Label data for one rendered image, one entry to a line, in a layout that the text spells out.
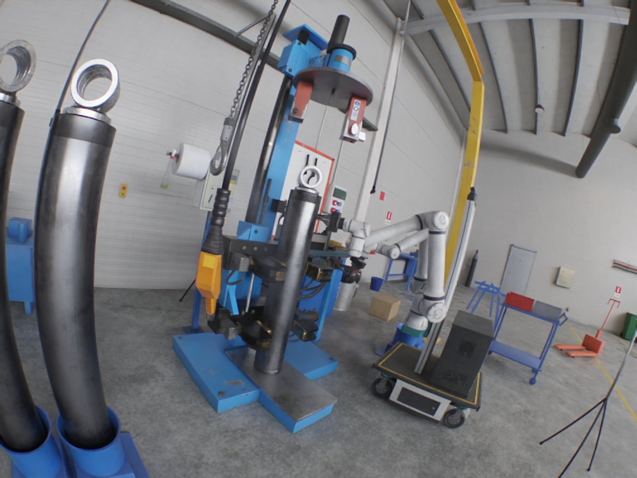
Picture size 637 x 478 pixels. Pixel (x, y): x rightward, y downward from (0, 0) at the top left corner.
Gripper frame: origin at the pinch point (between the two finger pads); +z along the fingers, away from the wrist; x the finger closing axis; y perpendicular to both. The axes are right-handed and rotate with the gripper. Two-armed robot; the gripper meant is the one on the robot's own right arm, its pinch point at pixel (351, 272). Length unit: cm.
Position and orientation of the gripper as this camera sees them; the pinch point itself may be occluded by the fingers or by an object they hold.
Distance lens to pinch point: 219.5
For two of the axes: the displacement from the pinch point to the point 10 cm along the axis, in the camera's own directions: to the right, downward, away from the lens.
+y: 6.6, 0.9, 7.5
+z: -4.6, 8.3, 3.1
